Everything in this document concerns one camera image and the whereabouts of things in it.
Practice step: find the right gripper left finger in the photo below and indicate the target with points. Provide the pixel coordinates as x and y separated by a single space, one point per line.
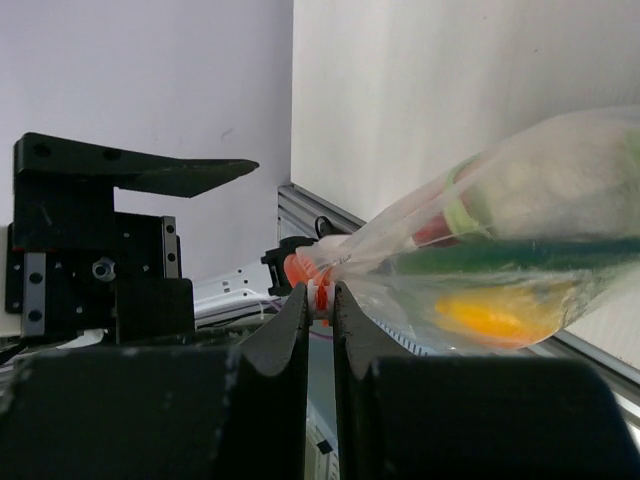
164 412

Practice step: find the white toy cauliflower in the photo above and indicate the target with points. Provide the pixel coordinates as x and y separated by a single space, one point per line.
572 176

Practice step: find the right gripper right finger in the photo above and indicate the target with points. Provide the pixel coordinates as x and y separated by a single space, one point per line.
402 416

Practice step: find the clear zip bag orange zipper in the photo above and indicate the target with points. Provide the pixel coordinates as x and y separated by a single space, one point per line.
402 304

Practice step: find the green toy chili pepper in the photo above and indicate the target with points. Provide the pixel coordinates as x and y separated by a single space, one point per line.
526 255

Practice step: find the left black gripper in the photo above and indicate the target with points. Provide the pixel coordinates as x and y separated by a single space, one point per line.
73 263

